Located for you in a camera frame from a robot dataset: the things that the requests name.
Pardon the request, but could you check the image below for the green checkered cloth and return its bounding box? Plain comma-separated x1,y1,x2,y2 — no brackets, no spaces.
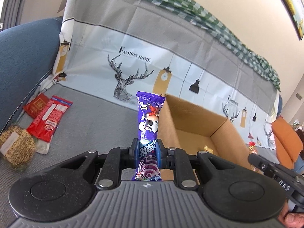
112,0,282,92

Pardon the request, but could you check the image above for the framed wall picture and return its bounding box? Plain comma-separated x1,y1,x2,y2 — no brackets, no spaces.
271,0,304,41

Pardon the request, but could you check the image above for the person's right hand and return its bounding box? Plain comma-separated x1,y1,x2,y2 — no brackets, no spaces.
277,208,304,228

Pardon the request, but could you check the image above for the small red snack packet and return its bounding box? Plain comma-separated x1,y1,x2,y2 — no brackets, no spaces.
23,93,49,119

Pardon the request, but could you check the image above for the long red snack packet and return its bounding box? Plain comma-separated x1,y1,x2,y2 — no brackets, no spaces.
26,95,74,154

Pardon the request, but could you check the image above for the purple snack packet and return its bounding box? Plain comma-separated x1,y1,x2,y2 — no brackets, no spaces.
131,91,165,182

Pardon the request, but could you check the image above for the grey curtain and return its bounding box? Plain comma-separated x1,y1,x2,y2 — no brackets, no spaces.
0,0,31,31

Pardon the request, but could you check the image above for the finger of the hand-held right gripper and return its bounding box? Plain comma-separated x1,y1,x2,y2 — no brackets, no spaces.
248,153,274,174

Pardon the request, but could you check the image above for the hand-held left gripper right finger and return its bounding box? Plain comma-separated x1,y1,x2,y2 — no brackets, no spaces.
157,138,240,190

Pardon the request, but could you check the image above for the grain cake packet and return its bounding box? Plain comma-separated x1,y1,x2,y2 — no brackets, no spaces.
0,123,37,171

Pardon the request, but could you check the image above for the cardboard box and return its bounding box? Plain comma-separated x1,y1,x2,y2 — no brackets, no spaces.
158,94,264,186

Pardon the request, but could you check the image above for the grey deer print cloth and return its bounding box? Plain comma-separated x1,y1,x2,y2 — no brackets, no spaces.
0,0,283,186

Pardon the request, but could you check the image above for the red gold wrapped candy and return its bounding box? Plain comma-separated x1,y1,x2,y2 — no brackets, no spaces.
247,141,259,155

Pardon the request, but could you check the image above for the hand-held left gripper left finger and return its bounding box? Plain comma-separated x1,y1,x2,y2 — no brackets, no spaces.
56,138,139,190

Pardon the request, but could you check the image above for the orange cushion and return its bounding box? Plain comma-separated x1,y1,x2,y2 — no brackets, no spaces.
271,116,304,169

